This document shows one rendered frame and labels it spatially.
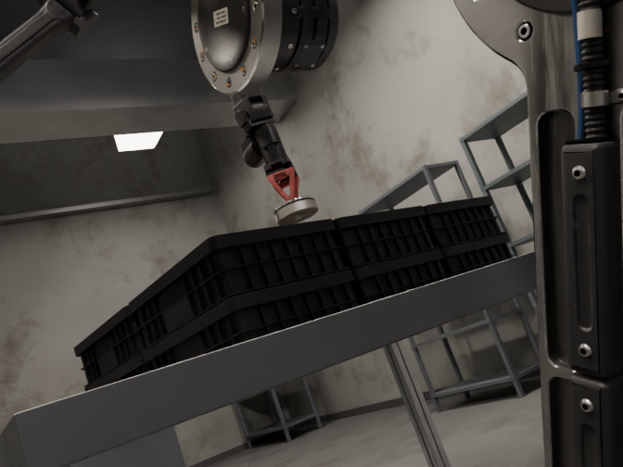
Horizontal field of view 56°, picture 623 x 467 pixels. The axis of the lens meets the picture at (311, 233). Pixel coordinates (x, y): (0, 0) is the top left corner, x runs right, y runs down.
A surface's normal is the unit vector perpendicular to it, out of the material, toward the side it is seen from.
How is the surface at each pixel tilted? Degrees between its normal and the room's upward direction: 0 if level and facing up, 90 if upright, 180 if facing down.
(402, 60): 90
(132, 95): 90
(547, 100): 90
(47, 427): 90
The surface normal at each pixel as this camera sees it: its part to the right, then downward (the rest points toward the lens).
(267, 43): 0.55, 0.54
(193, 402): 0.48, -0.36
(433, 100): -0.80, 0.17
